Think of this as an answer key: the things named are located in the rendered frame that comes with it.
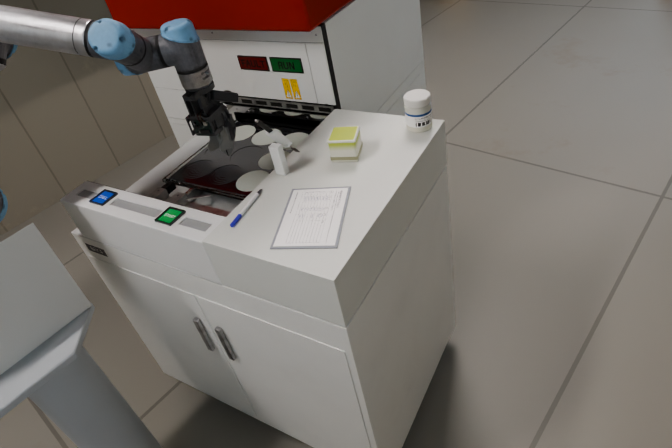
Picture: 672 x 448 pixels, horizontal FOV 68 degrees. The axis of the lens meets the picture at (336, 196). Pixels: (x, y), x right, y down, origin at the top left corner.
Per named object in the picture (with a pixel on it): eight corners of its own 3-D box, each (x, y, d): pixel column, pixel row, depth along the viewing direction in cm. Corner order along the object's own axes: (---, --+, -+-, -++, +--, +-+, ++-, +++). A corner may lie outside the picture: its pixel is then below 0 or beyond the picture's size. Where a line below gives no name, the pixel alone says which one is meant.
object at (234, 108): (236, 125, 182) (228, 102, 176) (340, 140, 160) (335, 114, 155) (233, 128, 180) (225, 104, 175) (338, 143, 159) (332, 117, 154)
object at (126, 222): (107, 216, 154) (85, 180, 146) (244, 258, 127) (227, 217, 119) (82, 236, 148) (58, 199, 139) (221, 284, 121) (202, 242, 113)
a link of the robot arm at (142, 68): (100, 36, 108) (148, 25, 108) (122, 48, 119) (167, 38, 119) (108, 72, 109) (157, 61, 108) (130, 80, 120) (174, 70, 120)
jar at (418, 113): (412, 118, 139) (409, 87, 134) (436, 121, 136) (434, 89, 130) (402, 131, 135) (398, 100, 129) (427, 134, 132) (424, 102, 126)
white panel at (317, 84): (173, 119, 202) (132, 21, 178) (347, 144, 163) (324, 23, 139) (168, 123, 200) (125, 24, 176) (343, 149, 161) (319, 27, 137)
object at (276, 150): (286, 161, 133) (274, 118, 125) (298, 163, 131) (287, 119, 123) (274, 174, 129) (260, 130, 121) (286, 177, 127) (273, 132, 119)
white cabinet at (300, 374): (261, 275, 240) (205, 128, 191) (456, 338, 193) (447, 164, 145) (168, 387, 199) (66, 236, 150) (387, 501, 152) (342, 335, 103)
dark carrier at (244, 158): (238, 122, 173) (237, 121, 172) (322, 134, 156) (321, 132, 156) (169, 179, 151) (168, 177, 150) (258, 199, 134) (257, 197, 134)
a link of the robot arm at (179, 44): (158, 21, 115) (194, 13, 115) (176, 66, 122) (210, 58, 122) (152, 32, 109) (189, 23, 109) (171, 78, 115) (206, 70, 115)
